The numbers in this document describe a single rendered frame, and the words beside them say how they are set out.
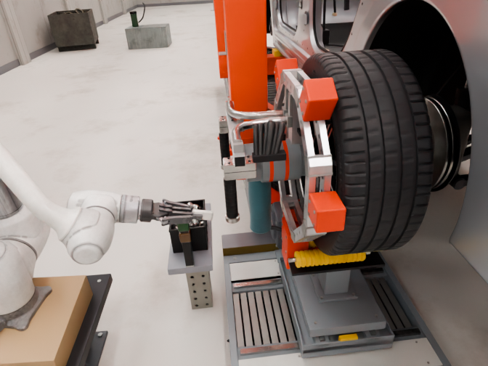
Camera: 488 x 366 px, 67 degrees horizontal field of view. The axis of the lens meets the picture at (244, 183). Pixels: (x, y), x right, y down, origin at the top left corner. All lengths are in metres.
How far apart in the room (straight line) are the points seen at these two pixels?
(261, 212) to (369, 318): 0.58
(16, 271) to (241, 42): 1.15
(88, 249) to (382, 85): 0.87
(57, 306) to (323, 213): 1.02
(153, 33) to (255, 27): 7.05
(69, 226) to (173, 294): 1.02
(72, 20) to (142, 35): 1.49
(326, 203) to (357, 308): 0.73
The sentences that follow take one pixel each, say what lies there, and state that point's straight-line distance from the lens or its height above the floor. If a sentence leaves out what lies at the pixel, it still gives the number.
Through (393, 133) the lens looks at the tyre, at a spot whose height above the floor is 1.04.
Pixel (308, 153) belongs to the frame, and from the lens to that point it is 0.97.
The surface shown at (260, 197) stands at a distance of 1.39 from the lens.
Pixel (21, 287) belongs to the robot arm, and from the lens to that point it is 1.46.
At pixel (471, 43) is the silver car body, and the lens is 1.03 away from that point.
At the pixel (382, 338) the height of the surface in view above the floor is 0.15.
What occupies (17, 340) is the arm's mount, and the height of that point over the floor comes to 0.40.
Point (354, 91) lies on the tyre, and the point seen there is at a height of 1.12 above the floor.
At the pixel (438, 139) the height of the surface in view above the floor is 0.91.
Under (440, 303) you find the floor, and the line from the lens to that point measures 2.05.
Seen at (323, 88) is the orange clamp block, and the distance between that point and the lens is 0.96.
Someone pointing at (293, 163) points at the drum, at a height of 0.87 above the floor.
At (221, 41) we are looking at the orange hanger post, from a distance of 3.52.
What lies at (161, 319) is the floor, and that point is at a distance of 1.89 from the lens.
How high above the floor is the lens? 1.41
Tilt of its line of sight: 30 degrees down
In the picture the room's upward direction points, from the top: 3 degrees counter-clockwise
